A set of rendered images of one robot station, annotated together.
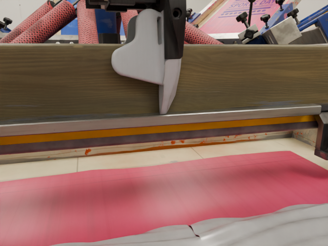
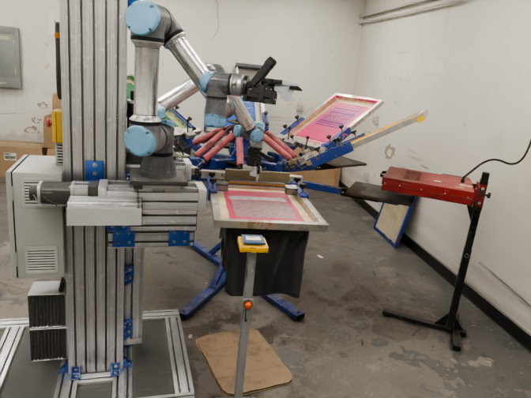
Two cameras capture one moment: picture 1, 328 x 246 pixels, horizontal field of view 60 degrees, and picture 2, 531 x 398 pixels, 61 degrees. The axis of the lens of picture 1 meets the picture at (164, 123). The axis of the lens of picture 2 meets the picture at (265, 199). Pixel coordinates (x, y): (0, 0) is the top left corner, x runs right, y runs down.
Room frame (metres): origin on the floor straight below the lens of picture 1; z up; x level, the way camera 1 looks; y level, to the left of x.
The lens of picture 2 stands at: (-2.46, -0.30, 1.72)
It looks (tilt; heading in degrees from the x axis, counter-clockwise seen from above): 16 degrees down; 5
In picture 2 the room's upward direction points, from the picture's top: 6 degrees clockwise
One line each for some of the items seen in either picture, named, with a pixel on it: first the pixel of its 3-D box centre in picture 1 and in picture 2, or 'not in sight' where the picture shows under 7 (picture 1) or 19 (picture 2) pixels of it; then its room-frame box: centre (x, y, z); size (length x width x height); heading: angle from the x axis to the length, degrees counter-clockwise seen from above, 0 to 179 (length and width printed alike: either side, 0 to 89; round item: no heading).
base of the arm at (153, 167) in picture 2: not in sight; (158, 162); (-0.69, 0.31, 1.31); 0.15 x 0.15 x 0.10
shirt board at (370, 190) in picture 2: not in sight; (322, 186); (0.89, -0.44, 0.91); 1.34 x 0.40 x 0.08; 75
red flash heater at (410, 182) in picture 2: not in sight; (429, 185); (0.70, -1.16, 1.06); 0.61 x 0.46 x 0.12; 75
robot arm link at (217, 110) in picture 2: not in sight; (216, 110); (-0.82, 0.05, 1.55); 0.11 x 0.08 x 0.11; 177
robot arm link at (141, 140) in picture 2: not in sight; (146, 81); (-0.82, 0.31, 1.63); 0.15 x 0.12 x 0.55; 177
